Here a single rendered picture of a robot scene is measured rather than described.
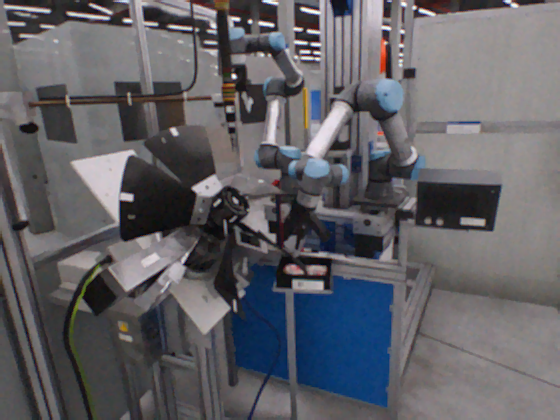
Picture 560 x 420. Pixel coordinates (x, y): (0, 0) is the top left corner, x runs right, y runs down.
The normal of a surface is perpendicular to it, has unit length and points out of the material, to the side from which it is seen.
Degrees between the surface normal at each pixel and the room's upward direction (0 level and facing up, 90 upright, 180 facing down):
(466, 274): 90
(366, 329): 90
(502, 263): 90
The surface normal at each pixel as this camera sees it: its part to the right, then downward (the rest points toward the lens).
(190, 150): 0.17, -0.44
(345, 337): -0.39, 0.28
